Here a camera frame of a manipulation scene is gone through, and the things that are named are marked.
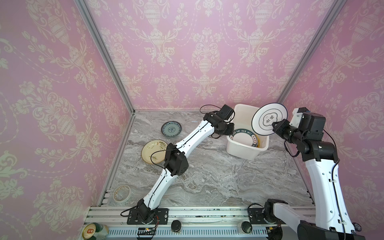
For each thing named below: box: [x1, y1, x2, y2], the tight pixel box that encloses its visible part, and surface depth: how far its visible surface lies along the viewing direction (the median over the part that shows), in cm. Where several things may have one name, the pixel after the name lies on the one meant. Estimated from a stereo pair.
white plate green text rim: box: [229, 129, 258, 148], surface depth 104 cm
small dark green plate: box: [161, 121, 182, 138], surface depth 111 cm
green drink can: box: [82, 222, 109, 240], surface depth 64 cm
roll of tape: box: [113, 184, 131, 202], surface depth 83 cm
